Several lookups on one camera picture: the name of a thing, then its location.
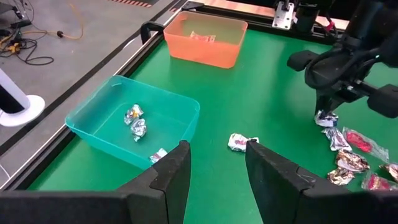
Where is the teal plastic bin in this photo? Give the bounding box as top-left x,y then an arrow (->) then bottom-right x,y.
64,74 -> 201,170

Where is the white red candy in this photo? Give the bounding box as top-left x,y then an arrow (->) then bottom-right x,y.
149,147 -> 169,164
227,133 -> 260,153

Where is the white round-base pole stand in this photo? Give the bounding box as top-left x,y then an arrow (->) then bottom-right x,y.
0,68 -> 47,128

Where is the silver foil candy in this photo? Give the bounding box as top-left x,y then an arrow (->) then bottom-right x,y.
130,118 -> 147,143
313,110 -> 339,128
123,103 -> 144,126

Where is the yellow floor cable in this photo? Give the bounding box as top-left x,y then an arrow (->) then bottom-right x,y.
0,2 -> 85,54

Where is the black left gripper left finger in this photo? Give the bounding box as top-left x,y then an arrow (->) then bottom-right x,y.
118,139 -> 192,224

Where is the red gummy clear wrapper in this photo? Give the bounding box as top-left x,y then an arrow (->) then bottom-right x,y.
189,30 -> 217,44
361,170 -> 398,192
341,126 -> 390,163

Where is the gold brown candy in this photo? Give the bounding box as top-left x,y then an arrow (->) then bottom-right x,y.
379,162 -> 398,184
326,167 -> 355,187
335,149 -> 371,173

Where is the silver wrapper candy right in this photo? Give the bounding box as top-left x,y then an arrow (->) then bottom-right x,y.
322,126 -> 353,152

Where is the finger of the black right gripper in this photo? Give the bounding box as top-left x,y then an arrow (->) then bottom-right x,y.
325,95 -> 338,114
315,93 -> 326,116

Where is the orange plastic bin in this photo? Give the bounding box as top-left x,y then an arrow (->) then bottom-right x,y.
163,11 -> 249,69

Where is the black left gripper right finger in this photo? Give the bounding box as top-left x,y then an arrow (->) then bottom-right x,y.
245,139 -> 352,224

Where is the black hazard-edged floor plate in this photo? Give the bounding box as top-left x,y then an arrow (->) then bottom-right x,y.
107,0 -> 153,7

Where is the black looped floor cable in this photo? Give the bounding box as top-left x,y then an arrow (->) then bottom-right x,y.
0,37 -> 55,66

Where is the silver metal mounting bracket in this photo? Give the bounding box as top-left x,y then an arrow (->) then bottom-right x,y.
272,1 -> 295,30

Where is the green felt table mat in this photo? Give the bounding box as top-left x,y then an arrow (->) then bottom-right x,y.
27,29 -> 398,224

